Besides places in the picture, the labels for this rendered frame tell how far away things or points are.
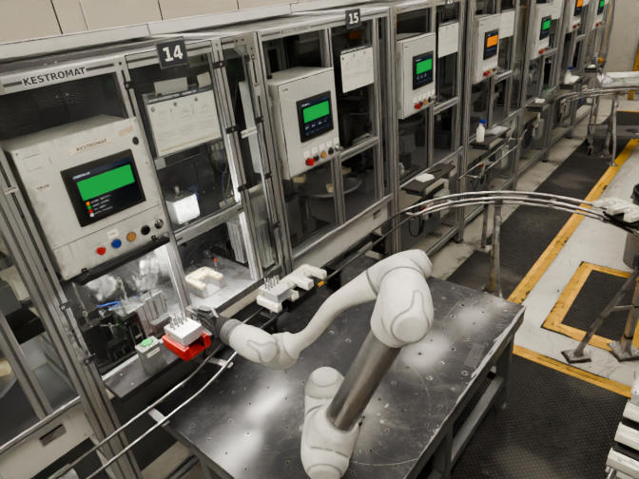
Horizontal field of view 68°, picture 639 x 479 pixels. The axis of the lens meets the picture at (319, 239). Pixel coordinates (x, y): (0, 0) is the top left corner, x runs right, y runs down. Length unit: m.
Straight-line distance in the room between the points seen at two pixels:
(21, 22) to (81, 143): 3.82
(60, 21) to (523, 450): 5.25
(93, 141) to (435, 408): 1.58
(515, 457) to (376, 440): 1.04
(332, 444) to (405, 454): 0.37
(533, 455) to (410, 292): 1.69
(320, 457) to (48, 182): 1.21
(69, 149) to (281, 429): 1.26
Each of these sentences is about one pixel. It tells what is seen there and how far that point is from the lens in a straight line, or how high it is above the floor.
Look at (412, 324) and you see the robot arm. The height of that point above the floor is 1.40.
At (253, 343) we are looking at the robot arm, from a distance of 1.57.
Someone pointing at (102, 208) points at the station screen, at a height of 1.57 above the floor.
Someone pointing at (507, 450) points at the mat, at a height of 0.01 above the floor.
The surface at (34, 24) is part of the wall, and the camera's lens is 5.55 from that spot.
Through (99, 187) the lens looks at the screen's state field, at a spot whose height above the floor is 1.64.
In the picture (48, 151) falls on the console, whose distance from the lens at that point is 1.72.
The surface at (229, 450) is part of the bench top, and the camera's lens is 1.96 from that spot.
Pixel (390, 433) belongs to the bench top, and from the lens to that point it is 1.92.
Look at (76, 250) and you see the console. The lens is 1.82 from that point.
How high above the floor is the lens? 2.17
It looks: 28 degrees down
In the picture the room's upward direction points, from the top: 6 degrees counter-clockwise
